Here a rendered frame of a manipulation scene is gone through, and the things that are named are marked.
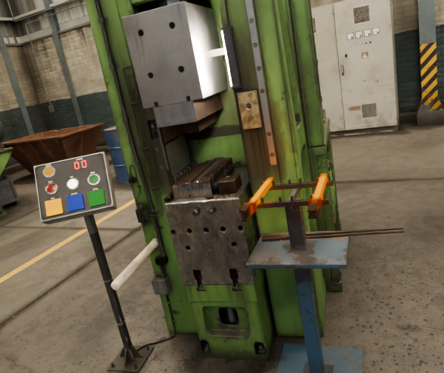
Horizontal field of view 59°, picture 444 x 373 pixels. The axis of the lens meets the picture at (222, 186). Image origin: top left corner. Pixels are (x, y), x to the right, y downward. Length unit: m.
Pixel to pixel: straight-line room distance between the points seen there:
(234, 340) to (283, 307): 0.32
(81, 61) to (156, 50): 8.54
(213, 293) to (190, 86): 1.02
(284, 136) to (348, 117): 5.13
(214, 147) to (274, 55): 0.73
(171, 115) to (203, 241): 0.62
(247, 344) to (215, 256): 0.52
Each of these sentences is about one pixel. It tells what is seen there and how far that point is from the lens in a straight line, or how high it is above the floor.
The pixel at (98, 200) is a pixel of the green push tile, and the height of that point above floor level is 1.00.
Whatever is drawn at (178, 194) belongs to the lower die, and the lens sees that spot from 1.94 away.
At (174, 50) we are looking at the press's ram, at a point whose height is 1.59.
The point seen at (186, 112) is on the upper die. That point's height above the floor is 1.32.
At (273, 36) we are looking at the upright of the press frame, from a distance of 1.85.
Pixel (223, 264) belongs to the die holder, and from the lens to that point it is 1.96.
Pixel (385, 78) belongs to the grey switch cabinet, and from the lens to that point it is 6.84.
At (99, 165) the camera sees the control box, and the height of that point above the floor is 1.14.
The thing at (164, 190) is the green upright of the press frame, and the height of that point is 0.92.
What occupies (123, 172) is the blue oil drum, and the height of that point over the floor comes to 0.18.
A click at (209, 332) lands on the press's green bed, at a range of 2.24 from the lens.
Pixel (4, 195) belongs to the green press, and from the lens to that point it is 7.10.
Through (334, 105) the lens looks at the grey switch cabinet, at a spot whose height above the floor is 0.54.
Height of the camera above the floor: 1.48
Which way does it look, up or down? 16 degrees down
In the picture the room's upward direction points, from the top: 11 degrees counter-clockwise
